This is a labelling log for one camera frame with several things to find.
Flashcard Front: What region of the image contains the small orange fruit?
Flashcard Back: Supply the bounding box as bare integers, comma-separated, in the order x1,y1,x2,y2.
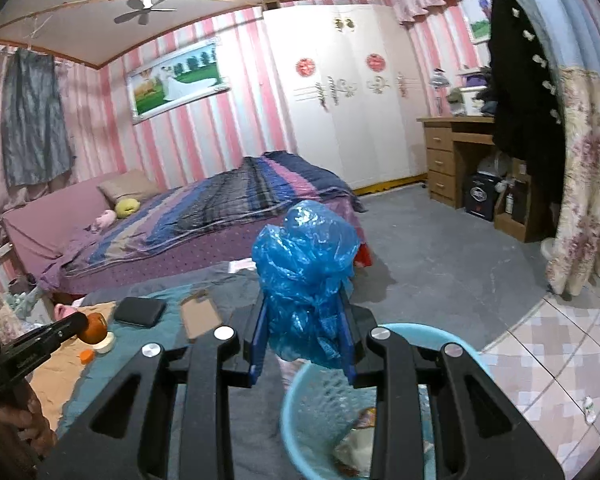
78,312,108,344

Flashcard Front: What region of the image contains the blue plastic bag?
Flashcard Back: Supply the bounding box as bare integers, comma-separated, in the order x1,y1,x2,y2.
251,200,361,368

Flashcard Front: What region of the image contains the light blue trash basket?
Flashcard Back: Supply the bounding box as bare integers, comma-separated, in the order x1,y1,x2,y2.
280,323,493,479

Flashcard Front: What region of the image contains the person left hand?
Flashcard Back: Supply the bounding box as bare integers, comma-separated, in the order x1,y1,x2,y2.
0,380,57,457

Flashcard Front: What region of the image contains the orange towel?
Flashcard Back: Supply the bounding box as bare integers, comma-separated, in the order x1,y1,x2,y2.
26,301,117,430

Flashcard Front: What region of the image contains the pink piggy bank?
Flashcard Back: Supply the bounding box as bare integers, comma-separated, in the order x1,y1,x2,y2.
54,304,78,321

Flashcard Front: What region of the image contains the orange bottle cap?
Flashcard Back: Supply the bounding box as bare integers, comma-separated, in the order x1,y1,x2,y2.
79,349,96,365

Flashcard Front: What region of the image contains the white round cup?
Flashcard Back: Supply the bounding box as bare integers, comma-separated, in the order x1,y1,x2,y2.
92,332,116,354

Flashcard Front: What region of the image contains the black wallet case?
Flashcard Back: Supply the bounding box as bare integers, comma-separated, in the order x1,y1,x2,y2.
114,297,166,328

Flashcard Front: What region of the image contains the grey teal bed cover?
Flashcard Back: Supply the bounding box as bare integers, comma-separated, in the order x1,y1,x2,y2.
41,264,299,479

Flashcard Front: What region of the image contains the beige phone case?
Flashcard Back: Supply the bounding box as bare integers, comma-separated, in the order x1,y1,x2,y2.
180,290,222,341

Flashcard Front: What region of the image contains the pink plush toy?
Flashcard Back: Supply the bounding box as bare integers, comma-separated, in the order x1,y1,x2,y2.
90,209,117,233

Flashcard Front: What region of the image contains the large purple bed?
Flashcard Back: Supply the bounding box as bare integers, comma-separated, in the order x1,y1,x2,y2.
2,151,364,296

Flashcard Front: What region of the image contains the yellow plush toy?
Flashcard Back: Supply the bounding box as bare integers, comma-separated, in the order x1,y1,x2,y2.
114,197,140,219

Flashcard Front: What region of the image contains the floral curtain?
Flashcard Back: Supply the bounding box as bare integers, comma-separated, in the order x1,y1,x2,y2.
533,0,600,296

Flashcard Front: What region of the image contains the grey hanging garment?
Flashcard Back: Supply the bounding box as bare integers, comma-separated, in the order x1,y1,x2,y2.
1,49,74,188

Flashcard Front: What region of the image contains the beige pillow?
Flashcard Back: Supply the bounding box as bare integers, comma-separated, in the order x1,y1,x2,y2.
98,169,163,205

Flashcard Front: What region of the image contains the black box under desk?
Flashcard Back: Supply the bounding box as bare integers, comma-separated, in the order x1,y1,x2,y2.
464,174,501,221

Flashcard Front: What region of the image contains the wooden desk with drawers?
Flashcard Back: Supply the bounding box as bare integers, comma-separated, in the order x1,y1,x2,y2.
418,116,544,243

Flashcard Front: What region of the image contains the striped purple blue blanket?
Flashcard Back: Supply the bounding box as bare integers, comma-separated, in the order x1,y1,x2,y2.
48,151,364,290

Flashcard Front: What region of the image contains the black hanging coat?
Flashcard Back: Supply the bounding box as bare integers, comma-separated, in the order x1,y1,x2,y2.
489,0,566,204

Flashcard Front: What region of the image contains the framed wedding photo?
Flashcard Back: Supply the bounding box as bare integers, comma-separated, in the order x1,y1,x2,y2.
125,37,230,125

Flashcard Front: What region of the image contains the desk lamp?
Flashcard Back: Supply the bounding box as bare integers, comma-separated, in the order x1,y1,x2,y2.
429,67,450,116

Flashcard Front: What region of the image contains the white wardrobe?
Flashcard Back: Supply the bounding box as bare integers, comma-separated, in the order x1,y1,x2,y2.
263,4,428,188

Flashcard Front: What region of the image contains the ceiling fan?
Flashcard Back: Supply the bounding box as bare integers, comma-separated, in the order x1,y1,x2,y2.
114,0,174,26

